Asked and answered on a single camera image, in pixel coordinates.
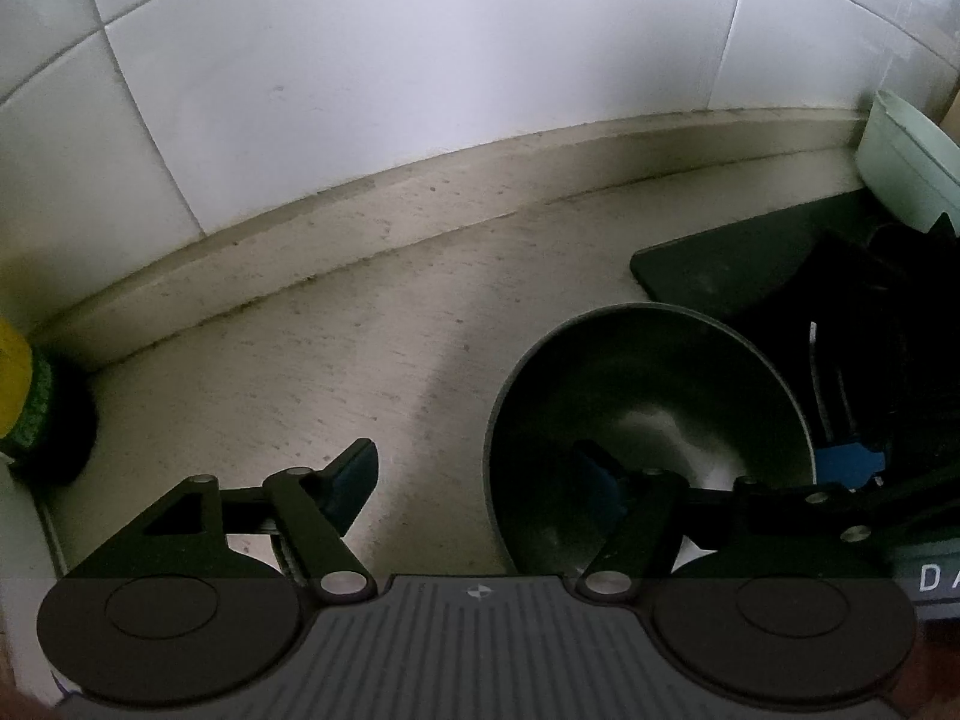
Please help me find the steel bowl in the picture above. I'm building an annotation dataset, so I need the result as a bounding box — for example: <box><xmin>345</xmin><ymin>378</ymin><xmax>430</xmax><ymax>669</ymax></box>
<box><xmin>485</xmin><ymin>302</ymin><xmax>817</xmax><ymax>577</ymax></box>

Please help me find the black gas stove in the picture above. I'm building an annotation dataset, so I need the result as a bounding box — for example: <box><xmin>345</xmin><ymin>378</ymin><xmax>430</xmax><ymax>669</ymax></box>
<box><xmin>630</xmin><ymin>188</ymin><xmax>958</xmax><ymax>512</ymax></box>

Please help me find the yellow-green sesame oil bottle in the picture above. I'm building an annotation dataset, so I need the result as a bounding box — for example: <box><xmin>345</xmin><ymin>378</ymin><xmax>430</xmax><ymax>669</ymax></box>
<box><xmin>2</xmin><ymin>319</ymin><xmax>99</xmax><ymax>499</ymax></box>

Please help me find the white rotating condiment tray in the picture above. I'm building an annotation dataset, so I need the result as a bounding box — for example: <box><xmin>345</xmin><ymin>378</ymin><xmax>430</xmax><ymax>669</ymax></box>
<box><xmin>2</xmin><ymin>465</ymin><xmax>73</xmax><ymax>706</ymax></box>

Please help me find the pale green container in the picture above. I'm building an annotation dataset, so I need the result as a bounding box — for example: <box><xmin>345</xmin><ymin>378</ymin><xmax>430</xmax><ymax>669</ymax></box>
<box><xmin>854</xmin><ymin>89</ymin><xmax>958</xmax><ymax>234</ymax></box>

